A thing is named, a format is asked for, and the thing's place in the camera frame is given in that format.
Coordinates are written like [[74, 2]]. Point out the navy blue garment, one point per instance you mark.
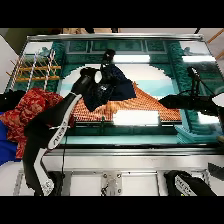
[[117, 87]]

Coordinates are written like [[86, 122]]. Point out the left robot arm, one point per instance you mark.
[[61, 111]]

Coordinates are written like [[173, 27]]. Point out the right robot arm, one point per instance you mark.
[[196, 101]]

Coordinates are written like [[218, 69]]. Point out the red patterned garment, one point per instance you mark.
[[32, 107]]

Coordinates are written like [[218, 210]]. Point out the black garment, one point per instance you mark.
[[10, 100]]

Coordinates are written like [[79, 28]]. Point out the silver frame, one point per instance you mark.
[[133, 160]]

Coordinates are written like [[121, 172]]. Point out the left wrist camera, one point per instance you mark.
[[109, 54]]

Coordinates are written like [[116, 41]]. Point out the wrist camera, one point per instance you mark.
[[109, 54], [192, 72]]

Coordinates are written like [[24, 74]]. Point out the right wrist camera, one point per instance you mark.
[[192, 72]]

